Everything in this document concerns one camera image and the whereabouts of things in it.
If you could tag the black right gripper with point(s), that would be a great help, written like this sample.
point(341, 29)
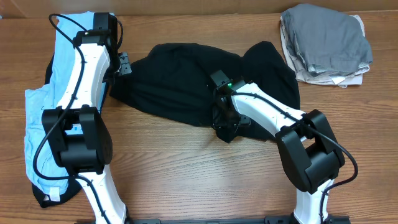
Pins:
point(219, 119)

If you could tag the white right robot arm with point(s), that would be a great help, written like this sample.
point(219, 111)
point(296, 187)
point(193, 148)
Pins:
point(310, 155)

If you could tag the black bottom shirt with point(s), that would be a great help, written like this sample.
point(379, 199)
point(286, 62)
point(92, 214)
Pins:
point(48, 193)

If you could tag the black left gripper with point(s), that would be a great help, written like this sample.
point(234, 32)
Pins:
point(125, 66)

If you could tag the gray folded garment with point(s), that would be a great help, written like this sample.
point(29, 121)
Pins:
point(324, 41)

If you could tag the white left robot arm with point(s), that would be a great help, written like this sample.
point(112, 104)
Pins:
point(77, 136)

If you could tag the black t-shirt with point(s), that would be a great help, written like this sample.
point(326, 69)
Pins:
point(174, 82)

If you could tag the beige folded garment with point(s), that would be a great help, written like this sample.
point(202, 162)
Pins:
point(327, 78)

